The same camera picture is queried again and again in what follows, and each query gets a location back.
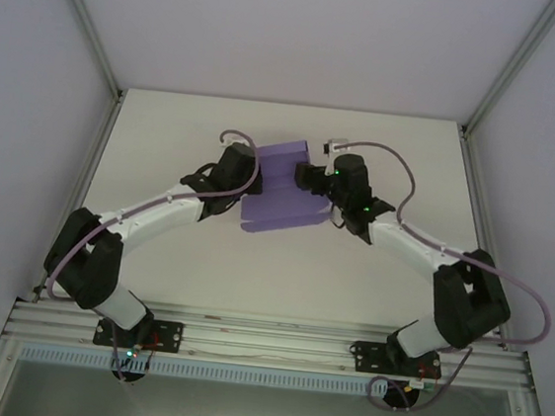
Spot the aluminium frame post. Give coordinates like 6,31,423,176
461,0,555,146
34,0,134,101

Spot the aluminium mounting rail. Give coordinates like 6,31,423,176
1,288,541,394

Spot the grey slotted cable duct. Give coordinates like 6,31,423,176
17,343,392,400

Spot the purple paper box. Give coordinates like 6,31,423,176
237,134,339,243

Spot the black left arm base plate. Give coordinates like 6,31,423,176
93,313,185,354

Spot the grey metal sheet panel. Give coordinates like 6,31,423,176
0,337,545,416

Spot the aluminium table side rail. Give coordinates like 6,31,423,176
436,126,534,351
29,84,126,310

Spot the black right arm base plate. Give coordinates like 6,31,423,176
348,340,444,381

